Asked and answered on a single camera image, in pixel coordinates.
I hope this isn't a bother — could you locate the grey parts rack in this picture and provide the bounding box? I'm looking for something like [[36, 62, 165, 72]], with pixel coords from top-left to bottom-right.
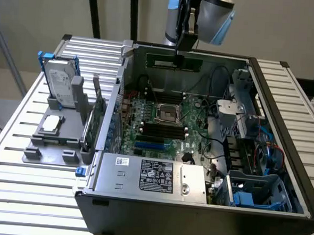
[[21, 71, 102, 169]]

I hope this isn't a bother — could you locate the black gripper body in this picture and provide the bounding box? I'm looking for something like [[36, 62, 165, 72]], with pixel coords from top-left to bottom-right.
[[175, 0, 202, 53]]

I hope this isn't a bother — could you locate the blue expansion slot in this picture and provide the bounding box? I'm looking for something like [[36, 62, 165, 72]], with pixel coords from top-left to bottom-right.
[[134, 141, 164, 151]]

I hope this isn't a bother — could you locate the silver power supply unit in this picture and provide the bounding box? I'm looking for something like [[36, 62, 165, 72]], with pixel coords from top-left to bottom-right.
[[91, 152, 218, 206]]

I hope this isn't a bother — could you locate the silver CPU socket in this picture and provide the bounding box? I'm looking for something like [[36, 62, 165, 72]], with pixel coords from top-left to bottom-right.
[[155, 102, 183, 123]]

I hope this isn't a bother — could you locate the grey metal disk bay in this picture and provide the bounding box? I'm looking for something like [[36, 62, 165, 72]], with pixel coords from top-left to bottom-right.
[[213, 67, 270, 140]]

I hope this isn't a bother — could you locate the green graphics card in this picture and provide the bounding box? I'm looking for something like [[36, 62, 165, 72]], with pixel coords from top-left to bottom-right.
[[81, 73, 109, 153]]

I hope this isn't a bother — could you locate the black expansion slot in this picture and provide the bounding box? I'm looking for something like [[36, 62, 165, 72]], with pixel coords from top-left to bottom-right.
[[133, 147, 156, 157]]

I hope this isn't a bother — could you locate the black fan shroud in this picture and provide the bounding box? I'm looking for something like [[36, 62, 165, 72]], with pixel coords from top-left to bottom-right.
[[222, 135, 266, 178]]

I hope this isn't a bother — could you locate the red wire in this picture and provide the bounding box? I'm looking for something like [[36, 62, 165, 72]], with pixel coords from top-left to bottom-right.
[[266, 145, 286, 165]]

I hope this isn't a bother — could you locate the black open PC case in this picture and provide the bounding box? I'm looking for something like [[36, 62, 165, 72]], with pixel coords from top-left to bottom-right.
[[71, 36, 314, 235]]

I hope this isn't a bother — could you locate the green motherboard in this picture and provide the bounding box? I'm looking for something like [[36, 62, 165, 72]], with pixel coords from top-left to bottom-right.
[[115, 90, 219, 164]]

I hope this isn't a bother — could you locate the black vertical pole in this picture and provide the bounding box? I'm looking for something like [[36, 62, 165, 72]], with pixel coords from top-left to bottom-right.
[[127, 0, 143, 43], [83, 0, 104, 39]]

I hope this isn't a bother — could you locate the black RAM slot bank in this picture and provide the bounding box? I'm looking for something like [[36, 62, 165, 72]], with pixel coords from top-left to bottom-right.
[[141, 121, 188, 140], [153, 91, 185, 104]]

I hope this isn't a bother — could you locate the blue wire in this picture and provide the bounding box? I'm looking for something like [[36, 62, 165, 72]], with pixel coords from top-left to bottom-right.
[[254, 123, 276, 157]]

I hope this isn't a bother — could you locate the silver hard disk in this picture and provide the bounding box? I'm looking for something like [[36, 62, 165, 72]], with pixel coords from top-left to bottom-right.
[[42, 58, 80, 110]]

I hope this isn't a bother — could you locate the green RAM stick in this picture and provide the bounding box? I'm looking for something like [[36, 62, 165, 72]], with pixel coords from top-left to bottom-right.
[[145, 52, 204, 73]]

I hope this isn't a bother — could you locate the silver CPU chip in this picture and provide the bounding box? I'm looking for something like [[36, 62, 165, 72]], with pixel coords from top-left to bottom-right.
[[42, 114, 61, 132]]

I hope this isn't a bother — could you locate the blue disk caddy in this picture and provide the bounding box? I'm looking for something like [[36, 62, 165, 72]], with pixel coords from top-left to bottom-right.
[[35, 51, 83, 111]]

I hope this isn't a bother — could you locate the blue plastic drive bay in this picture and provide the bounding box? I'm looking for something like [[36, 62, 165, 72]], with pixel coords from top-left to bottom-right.
[[224, 170, 296, 212]]

